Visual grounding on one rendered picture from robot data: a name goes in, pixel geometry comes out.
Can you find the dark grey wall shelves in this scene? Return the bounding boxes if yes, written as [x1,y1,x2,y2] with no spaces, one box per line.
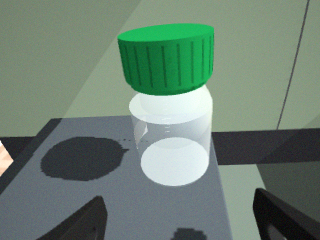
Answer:
[0,115,233,240]

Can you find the clear bottle with green cap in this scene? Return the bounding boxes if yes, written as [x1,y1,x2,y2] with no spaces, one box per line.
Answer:
[117,23,214,188]

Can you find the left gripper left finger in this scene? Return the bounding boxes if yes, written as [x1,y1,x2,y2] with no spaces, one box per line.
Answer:
[36,196,108,240]

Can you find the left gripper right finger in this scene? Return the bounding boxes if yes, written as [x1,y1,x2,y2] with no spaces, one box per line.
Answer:
[253,188,320,240]

